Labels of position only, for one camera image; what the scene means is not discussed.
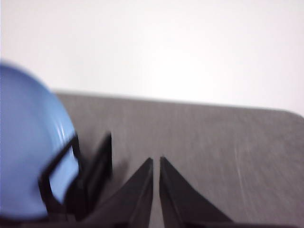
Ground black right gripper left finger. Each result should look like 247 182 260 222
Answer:
78 157 154 228

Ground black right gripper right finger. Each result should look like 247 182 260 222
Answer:
158 156 238 228

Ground black plastic plate rack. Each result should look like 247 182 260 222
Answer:
38 131 113 221

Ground blue round plate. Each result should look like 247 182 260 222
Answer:
0 63 79 221

